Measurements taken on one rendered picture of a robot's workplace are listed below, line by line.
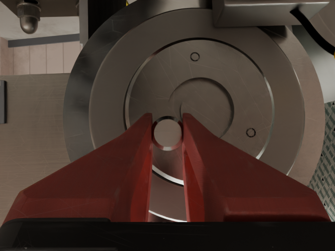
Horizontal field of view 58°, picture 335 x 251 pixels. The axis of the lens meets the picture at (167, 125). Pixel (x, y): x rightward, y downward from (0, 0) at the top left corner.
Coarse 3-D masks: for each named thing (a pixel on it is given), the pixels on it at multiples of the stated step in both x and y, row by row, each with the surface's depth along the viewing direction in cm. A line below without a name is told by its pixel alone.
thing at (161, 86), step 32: (160, 64) 15; (192, 64) 15; (224, 64) 15; (256, 64) 15; (128, 96) 15; (160, 96) 15; (192, 96) 15; (224, 96) 15; (256, 96) 15; (224, 128) 15; (256, 128) 15; (160, 160) 15
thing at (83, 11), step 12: (84, 0) 18; (96, 0) 20; (108, 0) 26; (120, 0) 35; (84, 12) 18; (96, 12) 20; (108, 12) 25; (84, 24) 18; (96, 24) 20; (84, 36) 18
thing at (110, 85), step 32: (128, 32) 16; (160, 32) 16; (192, 32) 16; (224, 32) 16; (256, 32) 16; (128, 64) 16; (288, 64) 16; (96, 96) 16; (288, 96) 16; (96, 128) 16; (288, 128) 16; (288, 160) 16; (160, 192) 16
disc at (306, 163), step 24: (144, 0) 17; (168, 0) 17; (192, 0) 17; (120, 24) 17; (96, 48) 17; (288, 48) 17; (72, 72) 17; (96, 72) 17; (312, 72) 17; (72, 96) 17; (312, 96) 17; (72, 120) 17; (312, 120) 17; (72, 144) 17; (312, 144) 17; (312, 168) 17
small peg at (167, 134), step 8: (160, 120) 12; (168, 120) 12; (176, 120) 12; (152, 128) 12; (160, 128) 12; (168, 128) 12; (176, 128) 12; (152, 136) 12; (160, 136) 12; (168, 136) 12; (176, 136) 12; (160, 144) 12; (168, 144) 12; (176, 144) 12
